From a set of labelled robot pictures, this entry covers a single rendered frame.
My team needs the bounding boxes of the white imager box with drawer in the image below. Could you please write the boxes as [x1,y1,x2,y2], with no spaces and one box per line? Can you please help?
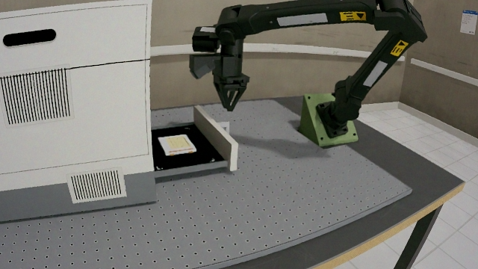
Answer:
[0,0,238,221]

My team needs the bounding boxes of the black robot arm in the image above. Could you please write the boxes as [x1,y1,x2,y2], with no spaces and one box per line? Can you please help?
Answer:
[189,0,427,138]

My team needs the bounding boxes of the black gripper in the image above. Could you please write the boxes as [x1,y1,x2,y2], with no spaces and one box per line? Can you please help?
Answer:
[212,54,249,112]

